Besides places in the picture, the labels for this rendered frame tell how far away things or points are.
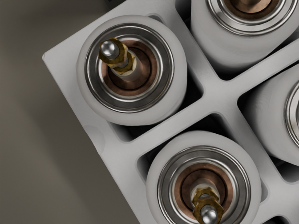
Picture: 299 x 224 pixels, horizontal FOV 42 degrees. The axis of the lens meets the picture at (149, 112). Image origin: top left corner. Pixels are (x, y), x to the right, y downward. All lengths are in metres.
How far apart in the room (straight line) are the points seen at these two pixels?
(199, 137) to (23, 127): 0.36
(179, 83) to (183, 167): 0.07
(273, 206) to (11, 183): 0.39
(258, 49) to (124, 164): 0.17
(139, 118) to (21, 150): 0.33
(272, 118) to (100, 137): 0.17
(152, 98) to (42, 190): 0.34
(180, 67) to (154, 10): 0.10
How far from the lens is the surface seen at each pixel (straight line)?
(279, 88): 0.34
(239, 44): 0.33
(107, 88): 0.33
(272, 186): 0.41
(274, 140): 0.34
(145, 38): 0.33
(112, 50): 0.24
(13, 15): 0.65
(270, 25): 0.34
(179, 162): 0.32
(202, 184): 0.30
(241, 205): 0.33
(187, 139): 0.33
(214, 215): 0.24
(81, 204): 0.61
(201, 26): 0.34
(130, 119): 0.33
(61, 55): 0.42
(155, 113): 0.33
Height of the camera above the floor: 0.57
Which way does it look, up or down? 84 degrees down
